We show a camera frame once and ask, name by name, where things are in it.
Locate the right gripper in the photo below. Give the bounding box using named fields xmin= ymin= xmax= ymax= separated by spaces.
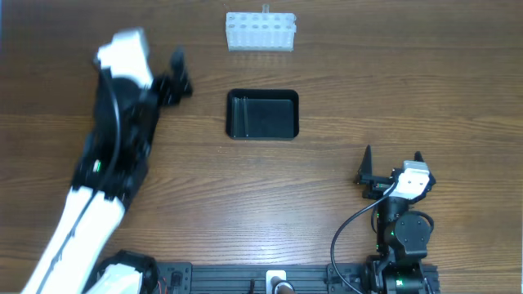
xmin=353 ymin=145 xmax=436 ymax=204

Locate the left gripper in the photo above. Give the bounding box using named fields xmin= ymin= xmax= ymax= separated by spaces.
xmin=149 ymin=46 xmax=194 ymax=108

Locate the white test tube rack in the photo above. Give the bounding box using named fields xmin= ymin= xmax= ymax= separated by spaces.
xmin=225 ymin=11 xmax=297 ymax=53

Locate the black tray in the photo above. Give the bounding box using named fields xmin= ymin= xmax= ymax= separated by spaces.
xmin=226 ymin=88 xmax=301 ymax=142

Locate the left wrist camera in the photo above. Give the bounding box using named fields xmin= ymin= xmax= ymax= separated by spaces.
xmin=96 ymin=27 xmax=155 ymax=90

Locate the black cable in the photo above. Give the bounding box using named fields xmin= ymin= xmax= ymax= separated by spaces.
xmin=329 ymin=182 xmax=400 ymax=294
xmin=96 ymin=67 xmax=123 ymax=189

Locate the mounting rail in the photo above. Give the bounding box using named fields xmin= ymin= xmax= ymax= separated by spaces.
xmin=145 ymin=262 xmax=441 ymax=294

